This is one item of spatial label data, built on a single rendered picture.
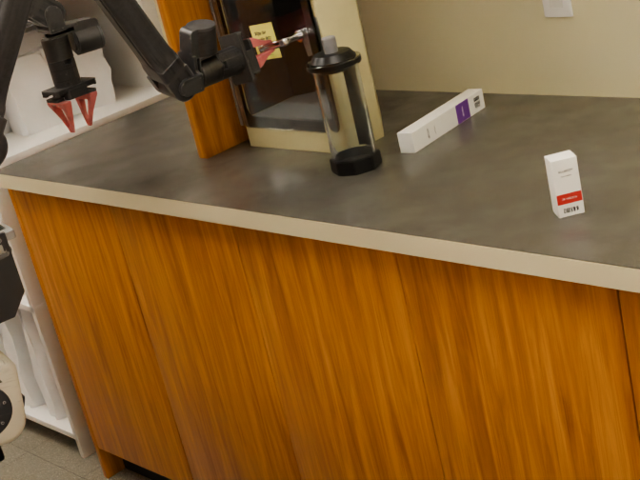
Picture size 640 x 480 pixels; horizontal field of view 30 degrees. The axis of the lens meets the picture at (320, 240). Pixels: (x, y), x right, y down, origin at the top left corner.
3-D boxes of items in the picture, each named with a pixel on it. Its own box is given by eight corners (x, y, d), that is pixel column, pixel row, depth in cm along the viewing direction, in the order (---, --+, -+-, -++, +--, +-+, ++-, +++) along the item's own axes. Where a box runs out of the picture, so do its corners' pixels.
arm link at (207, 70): (184, 87, 235) (203, 93, 232) (180, 53, 232) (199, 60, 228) (210, 75, 239) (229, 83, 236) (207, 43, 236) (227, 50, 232)
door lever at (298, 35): (277, 48, 249) (273, 36, 249) (306, 40, 242) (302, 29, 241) (258, 55, 246) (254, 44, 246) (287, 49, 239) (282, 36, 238)
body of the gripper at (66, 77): (98, 85, 255) (89, 51, 252) (58, 101, 249) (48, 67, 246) (82, 85, 259) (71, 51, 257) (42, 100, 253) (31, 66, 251)
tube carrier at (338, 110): (370, 148, 245) (349, 48, 238) (390, 159, 236) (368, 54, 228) (322, 164, 243) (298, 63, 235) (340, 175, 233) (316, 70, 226)
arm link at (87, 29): (29, 6, 250) (43, 8, 243) (78, -9, 256) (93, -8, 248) (45, 61, 255) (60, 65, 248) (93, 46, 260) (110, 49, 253)
